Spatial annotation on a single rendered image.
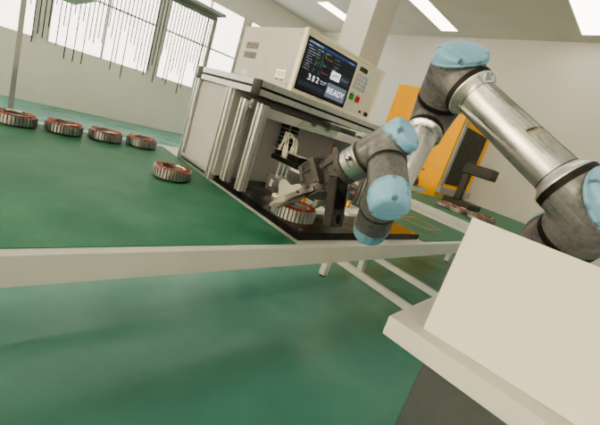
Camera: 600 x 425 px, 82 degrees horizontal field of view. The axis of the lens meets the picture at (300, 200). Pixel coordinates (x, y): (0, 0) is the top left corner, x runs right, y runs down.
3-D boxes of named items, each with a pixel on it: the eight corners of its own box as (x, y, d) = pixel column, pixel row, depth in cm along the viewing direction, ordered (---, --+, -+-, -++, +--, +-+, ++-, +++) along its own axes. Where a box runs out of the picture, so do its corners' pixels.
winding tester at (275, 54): (368, 122, 143) (385, 72, 139) (290, 91, 113) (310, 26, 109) (307, 105, 170) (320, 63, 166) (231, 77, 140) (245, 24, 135)
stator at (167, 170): (167, 183, 100) (170, 171, 99) (143, 170, 105) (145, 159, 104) (196, 183, 110) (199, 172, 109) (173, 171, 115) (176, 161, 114)
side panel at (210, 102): (214, 179, 123) (238, 89, 116) (207, 179, 121) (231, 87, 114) (183, 158, 142) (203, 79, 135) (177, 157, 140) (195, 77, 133)
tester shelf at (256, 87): (383, 139, 150) (387, 129, 149) (257, 95, 103) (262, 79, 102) (316, 119, 180) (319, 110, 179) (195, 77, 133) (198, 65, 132)
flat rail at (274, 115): (376, 151, 149) (379, 145, 148) (262, 116, 106) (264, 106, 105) (374, 151, 149) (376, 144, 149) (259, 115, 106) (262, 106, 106)
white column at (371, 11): (330, 199, 560) (405, -17, 490) (312, 197, 529) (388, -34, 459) (311, 188, 595) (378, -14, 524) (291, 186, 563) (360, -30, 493)
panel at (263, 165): (336, 192, 166) (356, 131, 159) (212, 174, 120) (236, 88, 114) (334, 191, 166) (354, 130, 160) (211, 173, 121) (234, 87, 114)
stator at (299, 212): (321, 226, 87) (326, 212, 86) (288, 225, 79) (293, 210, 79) (294, 210, 95) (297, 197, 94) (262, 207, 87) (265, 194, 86)
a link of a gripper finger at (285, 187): (266, 187, 85) (302, 176, 83) (270, 210, 83) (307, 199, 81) (262, 183, 82) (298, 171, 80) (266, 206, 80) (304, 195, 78)
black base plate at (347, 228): (417, 239, 133) (419, 234, 133) (296, 240, 89) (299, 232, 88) (332, 195, 166) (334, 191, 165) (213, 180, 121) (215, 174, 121)
